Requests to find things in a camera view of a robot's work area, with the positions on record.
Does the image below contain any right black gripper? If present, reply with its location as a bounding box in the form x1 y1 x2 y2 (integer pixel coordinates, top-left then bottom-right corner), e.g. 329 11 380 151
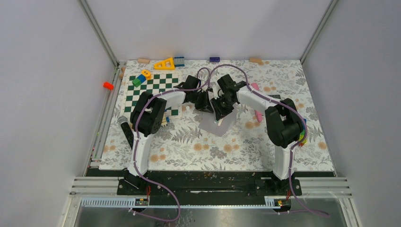
210 94 235 122

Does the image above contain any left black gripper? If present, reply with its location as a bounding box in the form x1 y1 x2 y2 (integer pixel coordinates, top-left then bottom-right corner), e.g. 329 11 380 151
191 90 214 114

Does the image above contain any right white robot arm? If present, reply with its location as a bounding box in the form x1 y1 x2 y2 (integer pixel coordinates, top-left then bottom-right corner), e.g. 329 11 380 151
210 74 306 195

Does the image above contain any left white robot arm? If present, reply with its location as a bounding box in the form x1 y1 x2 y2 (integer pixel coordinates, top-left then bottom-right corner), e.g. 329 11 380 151
118 75 214 194

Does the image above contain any floral patterned table mat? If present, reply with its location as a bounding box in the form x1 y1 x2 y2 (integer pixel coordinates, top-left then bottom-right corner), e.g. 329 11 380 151
99 60 335 171

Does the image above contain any pink marker pen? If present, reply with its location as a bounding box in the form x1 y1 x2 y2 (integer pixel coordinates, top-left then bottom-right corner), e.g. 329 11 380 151
250 83 263 123

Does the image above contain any dark blue lego brick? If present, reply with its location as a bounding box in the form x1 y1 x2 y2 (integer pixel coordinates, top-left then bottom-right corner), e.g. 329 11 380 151
209 57 220 62

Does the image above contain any wooden toy car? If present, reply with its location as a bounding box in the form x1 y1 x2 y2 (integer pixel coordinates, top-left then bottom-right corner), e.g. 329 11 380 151
161 114 170 127

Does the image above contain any green white chessboard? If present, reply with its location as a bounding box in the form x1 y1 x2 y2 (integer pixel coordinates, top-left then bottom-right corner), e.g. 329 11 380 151
121 72 182 118

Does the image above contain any yellow triangle toy block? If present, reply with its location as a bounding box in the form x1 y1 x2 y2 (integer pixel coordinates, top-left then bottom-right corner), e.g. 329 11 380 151
154 58 175 70

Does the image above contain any dark grey lego baseplate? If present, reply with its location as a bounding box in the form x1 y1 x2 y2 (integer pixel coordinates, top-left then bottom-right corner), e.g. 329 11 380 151
269 95 281 100

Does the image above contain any right wooden cylinder peg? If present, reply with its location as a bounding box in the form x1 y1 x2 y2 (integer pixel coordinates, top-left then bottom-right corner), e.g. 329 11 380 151
249 58 264 65

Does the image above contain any wooden cylinder peg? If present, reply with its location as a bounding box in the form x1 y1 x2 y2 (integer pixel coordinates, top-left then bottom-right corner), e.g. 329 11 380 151
249 58 264 65
137 58 150 64

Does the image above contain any blue cube block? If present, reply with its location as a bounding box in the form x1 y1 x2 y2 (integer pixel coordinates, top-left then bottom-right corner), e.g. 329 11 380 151
137 74 147 83

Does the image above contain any green cube block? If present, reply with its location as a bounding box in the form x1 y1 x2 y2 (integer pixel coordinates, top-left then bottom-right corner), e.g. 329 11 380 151
132 78 142 87

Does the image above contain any left wooden cylinder peg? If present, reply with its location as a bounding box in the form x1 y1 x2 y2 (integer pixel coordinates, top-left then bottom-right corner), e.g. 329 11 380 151
137 58 150 64

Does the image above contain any black grey microphone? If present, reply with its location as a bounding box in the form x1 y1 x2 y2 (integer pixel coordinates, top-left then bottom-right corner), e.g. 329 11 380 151
117 116 134 150

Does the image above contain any colourful lego brick stack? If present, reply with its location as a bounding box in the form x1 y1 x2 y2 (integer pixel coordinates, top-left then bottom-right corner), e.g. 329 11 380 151
298 128 307 147

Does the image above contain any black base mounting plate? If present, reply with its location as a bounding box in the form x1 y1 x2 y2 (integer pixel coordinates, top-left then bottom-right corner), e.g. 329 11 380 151
117 171 302 206

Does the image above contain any red cylinder block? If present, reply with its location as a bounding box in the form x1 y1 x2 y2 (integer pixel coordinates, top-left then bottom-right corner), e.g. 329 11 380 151
103 82 114 90

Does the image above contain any orange ring toy block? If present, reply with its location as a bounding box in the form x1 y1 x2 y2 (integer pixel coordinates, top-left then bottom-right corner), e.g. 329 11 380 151
141 70 152 80

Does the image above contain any white slotted cable duct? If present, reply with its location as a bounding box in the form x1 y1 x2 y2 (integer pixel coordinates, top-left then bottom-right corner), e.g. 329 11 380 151
80 196 283 210

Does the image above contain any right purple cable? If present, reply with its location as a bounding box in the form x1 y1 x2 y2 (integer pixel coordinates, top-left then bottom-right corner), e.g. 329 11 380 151
208 64 331 218

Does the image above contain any purple cable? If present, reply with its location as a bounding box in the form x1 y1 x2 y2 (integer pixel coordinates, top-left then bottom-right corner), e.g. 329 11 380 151
128 67 211 222
208 64 331 218

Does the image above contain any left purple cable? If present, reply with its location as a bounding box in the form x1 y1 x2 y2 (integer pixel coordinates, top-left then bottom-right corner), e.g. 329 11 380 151
128 67 211 222

